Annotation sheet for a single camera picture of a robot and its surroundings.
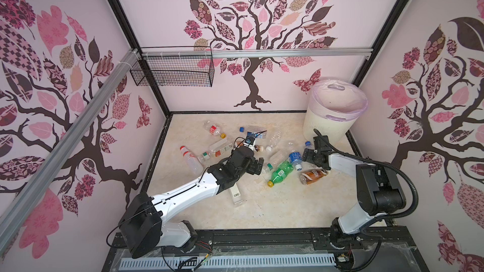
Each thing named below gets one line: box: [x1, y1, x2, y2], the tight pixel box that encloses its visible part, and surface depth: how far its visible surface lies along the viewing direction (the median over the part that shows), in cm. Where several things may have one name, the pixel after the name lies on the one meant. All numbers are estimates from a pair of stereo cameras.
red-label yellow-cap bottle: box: [202, 120, 227, 140], surface depth 109 cm
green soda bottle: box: [267, 159, 295, 188], surface depth 90 cm
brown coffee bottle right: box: [299, 168, 329, 186], surface depth 89 cm
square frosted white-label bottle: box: [228, 182, 244, 205], surface depth 83 cm
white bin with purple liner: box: [302, 79, 369, 147], surface depth 92 cm
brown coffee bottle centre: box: [253, 144, 265, 153], surface depth 102 cm
